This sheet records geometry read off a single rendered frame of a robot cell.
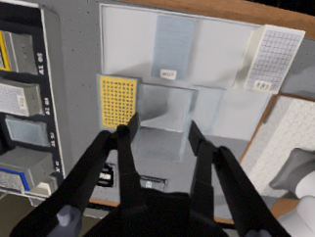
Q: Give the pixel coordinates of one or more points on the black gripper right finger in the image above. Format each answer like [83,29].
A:
[250,214]

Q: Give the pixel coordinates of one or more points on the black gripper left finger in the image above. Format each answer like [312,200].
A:
[60,214]

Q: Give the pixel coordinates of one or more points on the black flat nest plate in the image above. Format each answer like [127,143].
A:
[107,177]

